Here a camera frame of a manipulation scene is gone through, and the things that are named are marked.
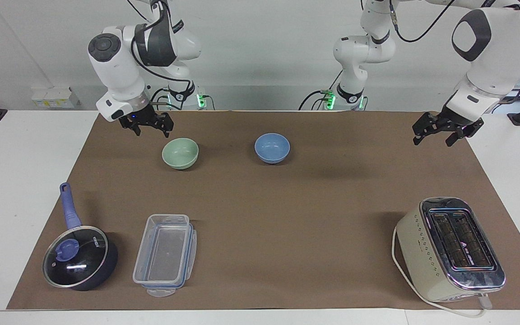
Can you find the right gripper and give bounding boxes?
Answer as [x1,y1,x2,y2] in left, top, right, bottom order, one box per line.
[119,104,174,139]

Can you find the white wall socket box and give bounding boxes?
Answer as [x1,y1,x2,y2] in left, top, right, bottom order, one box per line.
[31,86,82,110]

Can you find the clear plastic container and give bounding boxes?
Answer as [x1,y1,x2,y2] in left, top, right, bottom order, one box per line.
[132,214,198,298]

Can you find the cream toaster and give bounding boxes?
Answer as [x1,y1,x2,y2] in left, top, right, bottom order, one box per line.
[395,196,507,303]

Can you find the green bowl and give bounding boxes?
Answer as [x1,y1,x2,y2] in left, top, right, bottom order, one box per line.
[162,138,200,171]

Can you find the white toaster cable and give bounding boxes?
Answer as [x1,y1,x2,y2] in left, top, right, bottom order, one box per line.
[391,225,493,318]

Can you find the blue bowl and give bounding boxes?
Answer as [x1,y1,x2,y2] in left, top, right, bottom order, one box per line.
[254,132,291,165]

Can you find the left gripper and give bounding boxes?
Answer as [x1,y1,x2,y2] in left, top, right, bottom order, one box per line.
[412,111,485,148]

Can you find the glass pan lid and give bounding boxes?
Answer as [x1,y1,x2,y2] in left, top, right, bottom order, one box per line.
[42,225,109,288]

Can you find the dark blue saucepan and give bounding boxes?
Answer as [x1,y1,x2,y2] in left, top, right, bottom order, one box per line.
[52,182,119,292]

